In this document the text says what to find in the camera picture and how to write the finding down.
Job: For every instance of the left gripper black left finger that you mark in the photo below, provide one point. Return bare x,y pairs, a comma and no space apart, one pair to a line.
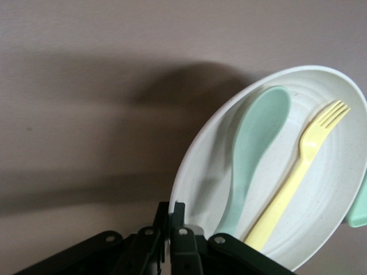
143,252

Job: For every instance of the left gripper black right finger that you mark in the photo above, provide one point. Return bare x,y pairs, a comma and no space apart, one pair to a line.
186,252

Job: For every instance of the cream round plate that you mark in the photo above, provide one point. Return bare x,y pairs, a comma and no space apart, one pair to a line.
315,200

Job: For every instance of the yellow plastic fork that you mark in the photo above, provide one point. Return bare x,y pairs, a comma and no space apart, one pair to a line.
312,137

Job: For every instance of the pale green plastic spoon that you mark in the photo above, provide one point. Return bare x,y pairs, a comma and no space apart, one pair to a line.
258,129

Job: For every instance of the light green rectangular tray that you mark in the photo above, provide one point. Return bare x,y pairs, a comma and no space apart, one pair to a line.
358,212

